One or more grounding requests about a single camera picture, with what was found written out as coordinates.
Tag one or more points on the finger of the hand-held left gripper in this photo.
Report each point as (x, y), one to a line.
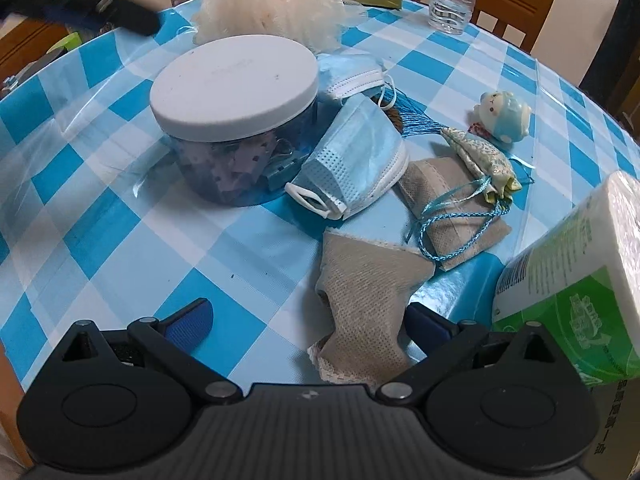
(132, 16)

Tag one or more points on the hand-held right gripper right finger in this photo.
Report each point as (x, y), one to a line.
(425, 326)

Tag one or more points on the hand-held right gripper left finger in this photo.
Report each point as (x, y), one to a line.
(192, 321)

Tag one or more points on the clear jar with white lid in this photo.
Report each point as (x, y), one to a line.
(235, 90)

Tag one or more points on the floral sachet with blue tassel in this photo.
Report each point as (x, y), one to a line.
(480, 155)

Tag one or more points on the green plastic item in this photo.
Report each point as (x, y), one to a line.
(67, 44)

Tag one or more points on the wooden cabinet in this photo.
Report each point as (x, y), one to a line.
(25, 45)

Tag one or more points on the grey cloth pouch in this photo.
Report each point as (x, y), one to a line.
(435, 180)
(365, 290)

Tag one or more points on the blue checked tablecloth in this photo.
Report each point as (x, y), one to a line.
(100, 240)

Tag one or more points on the white mesh bath sponge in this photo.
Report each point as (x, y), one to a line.
(270, 5)

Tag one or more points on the green tissue paper pack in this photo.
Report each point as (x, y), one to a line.
(575, 285)

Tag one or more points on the blue face mask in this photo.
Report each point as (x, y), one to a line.
(355, 160)
(350, 72)

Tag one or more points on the cardboard box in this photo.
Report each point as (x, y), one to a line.
(615, 425)

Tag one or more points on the small blue sheep toy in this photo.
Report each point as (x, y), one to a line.
(505, 115)

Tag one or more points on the dark furniture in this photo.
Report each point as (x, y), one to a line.
(602, 45)

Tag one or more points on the wooden chair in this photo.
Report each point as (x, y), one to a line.
(515, 5)

